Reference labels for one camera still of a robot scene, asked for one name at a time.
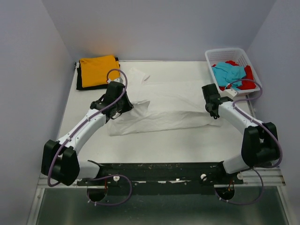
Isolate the white t shirt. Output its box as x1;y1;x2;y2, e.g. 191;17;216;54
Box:
108;67;223;136

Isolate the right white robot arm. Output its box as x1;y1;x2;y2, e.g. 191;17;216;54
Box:
202;83;283;184

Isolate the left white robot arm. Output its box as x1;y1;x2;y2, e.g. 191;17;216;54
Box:
41;79;133;186

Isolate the light blue t shirt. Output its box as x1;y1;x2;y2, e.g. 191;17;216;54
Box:
211;62;247;91

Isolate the folded orange t shirt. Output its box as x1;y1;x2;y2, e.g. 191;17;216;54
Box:
79;54;120;88

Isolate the folded black t shirt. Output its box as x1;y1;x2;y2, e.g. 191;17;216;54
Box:
75;57;121;91

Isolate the red t shirt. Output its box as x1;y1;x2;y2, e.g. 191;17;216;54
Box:
226;60;256;90

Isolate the white plastic basket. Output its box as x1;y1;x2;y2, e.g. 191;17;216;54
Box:
205;48;261;96

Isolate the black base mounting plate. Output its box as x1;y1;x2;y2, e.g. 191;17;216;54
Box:
46;161;275;196

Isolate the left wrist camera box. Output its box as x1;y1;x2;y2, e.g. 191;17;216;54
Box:
114;77;123;83

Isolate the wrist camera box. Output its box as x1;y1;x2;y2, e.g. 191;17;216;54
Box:
224;89;238;98
114;77;123;83

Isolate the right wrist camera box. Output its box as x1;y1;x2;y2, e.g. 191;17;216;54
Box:
224;89;238;98

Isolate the aluminium frame rail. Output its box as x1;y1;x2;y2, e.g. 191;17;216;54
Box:
36;166;286;188

